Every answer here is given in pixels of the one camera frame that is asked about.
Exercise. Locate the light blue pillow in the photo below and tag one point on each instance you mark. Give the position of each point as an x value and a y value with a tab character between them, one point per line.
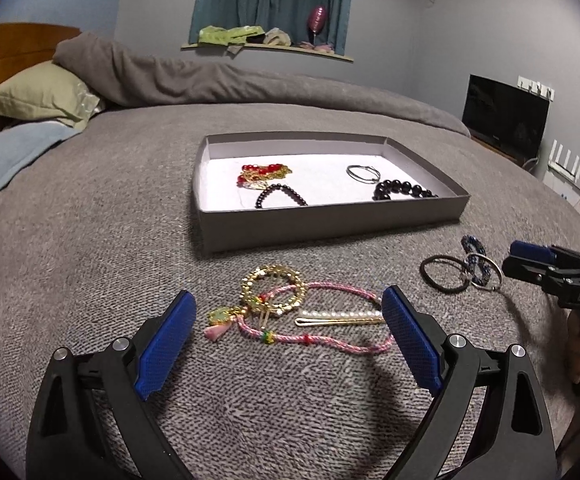
21	145

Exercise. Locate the grey folded duvet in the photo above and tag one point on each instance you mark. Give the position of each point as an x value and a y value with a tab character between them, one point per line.
129	79

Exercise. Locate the white wall power strip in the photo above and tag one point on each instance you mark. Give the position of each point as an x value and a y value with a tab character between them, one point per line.
536	87

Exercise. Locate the grey bedspread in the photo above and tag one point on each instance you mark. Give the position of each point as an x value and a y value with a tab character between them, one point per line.
100	233

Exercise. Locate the pearl gold hair clip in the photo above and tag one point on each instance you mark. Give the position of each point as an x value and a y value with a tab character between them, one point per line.
306	319

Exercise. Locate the pink wine glass ornament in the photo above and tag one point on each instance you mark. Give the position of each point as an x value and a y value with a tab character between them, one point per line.
316	21

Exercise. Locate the green cloth on sill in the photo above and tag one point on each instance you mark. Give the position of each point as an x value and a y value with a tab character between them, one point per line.
232	39

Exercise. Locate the black television screen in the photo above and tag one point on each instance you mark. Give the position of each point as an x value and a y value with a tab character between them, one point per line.
507	118

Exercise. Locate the olive green pillow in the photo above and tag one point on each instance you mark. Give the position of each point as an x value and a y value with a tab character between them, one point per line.
47	91

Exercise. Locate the white wifi router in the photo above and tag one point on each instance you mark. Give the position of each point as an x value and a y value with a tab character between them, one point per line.
563	174

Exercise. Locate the wooden window sill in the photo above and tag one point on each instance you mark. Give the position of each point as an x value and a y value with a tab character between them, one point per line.
270	49

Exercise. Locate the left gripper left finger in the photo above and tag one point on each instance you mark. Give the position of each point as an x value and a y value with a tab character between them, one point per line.
66	439

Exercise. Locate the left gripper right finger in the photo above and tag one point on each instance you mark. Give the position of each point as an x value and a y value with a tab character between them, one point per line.
513	436

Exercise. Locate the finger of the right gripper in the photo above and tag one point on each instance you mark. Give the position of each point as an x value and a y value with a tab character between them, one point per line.
548	255
535	272

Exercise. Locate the pink items on sill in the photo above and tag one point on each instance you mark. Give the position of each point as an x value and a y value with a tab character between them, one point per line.
322	48

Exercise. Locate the beige cloth on sill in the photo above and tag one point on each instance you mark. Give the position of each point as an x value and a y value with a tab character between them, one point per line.
276	37

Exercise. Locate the grey shallow cardboard tray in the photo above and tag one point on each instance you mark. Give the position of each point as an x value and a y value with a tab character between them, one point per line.
352	184

